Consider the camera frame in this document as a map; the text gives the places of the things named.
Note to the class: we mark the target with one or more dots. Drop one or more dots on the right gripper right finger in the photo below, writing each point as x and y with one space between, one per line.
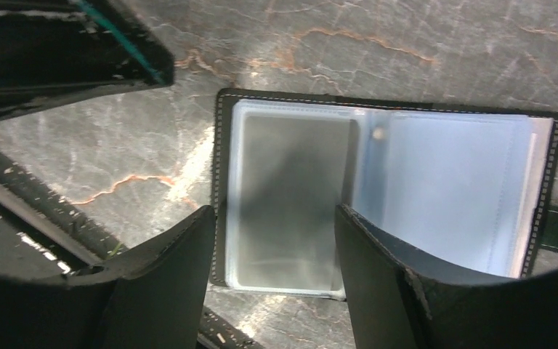
399 296

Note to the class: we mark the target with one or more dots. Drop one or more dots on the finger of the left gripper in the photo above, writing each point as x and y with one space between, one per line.
54 53

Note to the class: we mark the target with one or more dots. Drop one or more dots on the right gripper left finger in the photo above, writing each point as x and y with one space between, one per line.
151 296

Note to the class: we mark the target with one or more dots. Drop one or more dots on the black leather card holder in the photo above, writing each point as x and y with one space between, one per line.
469 184

